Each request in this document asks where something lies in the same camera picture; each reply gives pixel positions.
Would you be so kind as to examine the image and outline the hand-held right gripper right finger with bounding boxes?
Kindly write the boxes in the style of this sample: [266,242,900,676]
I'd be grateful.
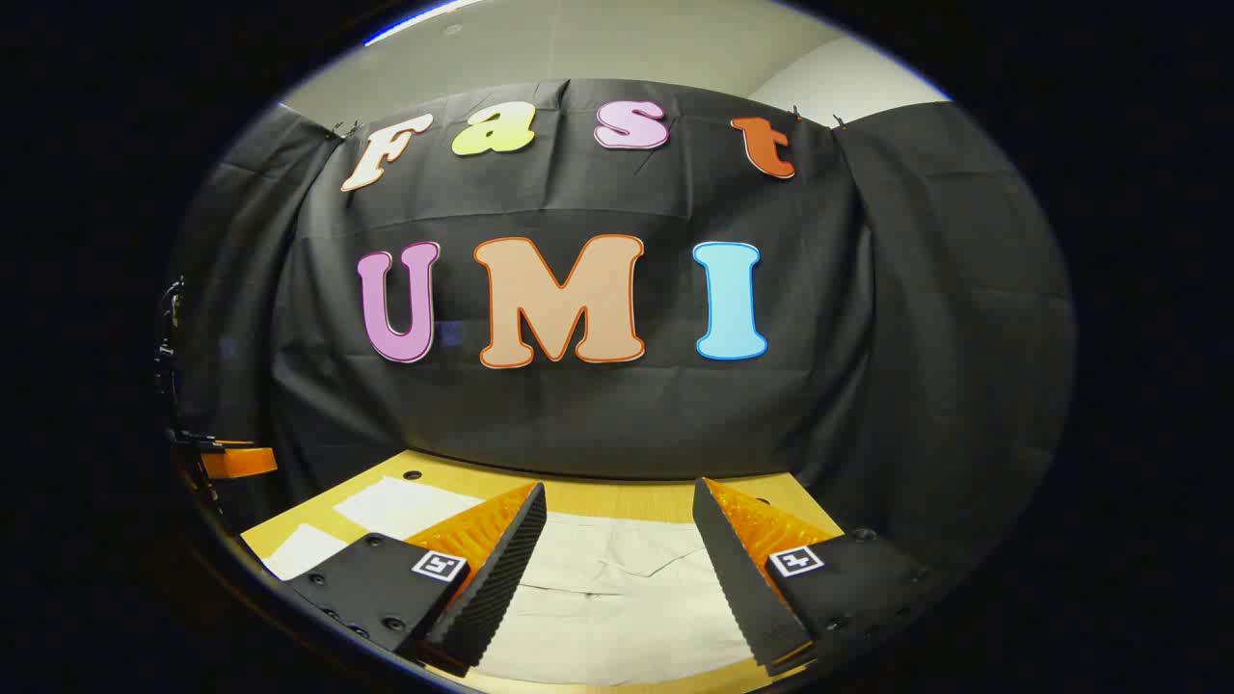
[691,475,946,678]

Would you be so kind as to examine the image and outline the black backdrop cloth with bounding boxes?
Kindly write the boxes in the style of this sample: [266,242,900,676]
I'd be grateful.
[164,79,1076,579]

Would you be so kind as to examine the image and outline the white jeans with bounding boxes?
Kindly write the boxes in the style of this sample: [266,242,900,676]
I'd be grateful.
[262,477,763,687]

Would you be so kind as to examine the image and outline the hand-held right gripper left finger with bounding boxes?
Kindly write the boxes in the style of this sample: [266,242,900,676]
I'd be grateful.
[287,481,549,678]

